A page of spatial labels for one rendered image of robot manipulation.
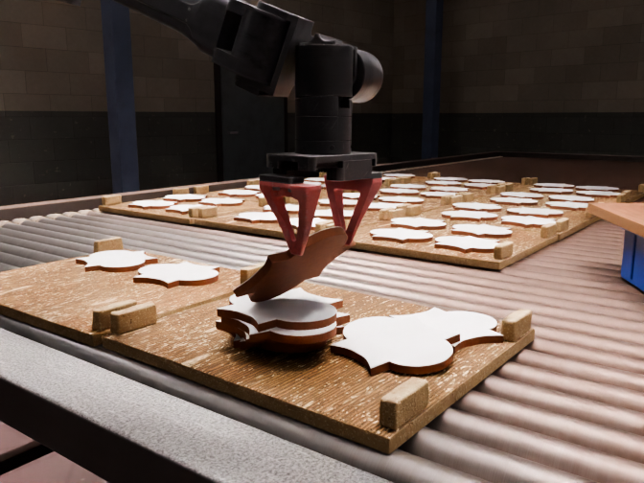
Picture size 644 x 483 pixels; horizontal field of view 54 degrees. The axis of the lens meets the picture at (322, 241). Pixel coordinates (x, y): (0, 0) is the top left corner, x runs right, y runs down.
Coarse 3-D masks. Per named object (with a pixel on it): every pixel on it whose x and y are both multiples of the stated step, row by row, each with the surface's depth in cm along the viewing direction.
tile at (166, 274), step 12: (156, 264) 109; (168, 264) 109; (180, 264) 109; (192, 264) 109; (144, 276) 101; (156, 276) 101; (168, 276) 101; (180, 276) 101; (192, 276) 101; (204, 276) 101; (216, 276) 102
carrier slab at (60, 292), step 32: (160, 256) 120; (0, 288) 97; (32, 288) 97; (64, 288) 97; (96, 288) 97; (128, 288) 97; (160, 288) 97; (192, 288) 97; (224, 288) 97; (32, 320) 85; (64, 320) 82
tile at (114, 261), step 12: (108, 252) 119; (120, 252) 119; (132, 252) 119; (144, 252) 120; (84, 264) 113; (96, 264) 109; (108, 264) 109; (120, 264) 109; (132, 264) 109; (144, 264) 111
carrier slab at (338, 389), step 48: (336, 288) 97; (144, 336) 76; (192, 336) 76; (336, 336) 76; (528, 336) 77; (240, 384) 63; (288, 384) 62; (336, 384) 62; (384, 384) 62; (432, 384) 62; (336, 432) 56; (384, 432) 53
